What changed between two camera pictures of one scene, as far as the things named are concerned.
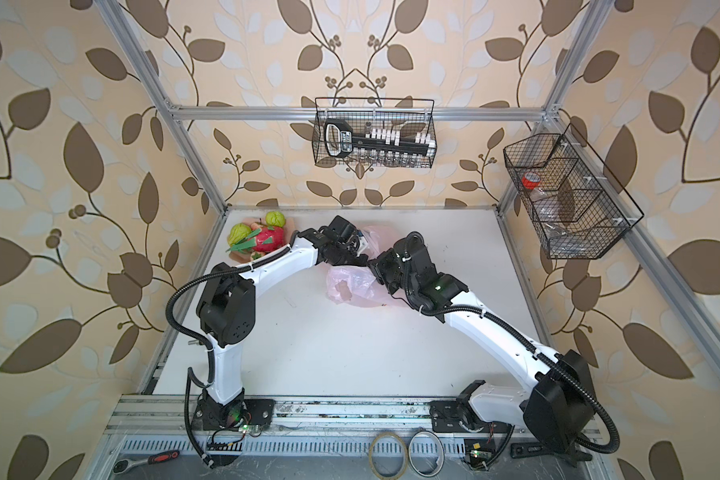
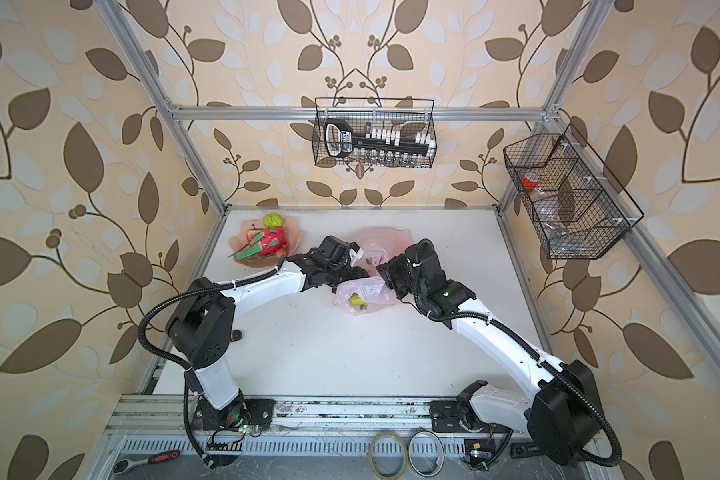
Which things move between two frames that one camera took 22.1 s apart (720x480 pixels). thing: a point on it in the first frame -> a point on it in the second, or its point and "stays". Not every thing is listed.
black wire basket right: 577,198 stays
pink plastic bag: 357,284 stays
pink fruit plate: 248,256 stays
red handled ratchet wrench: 121,466 stays
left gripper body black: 345,257 -> 338,274
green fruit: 238,232 -> 355,300
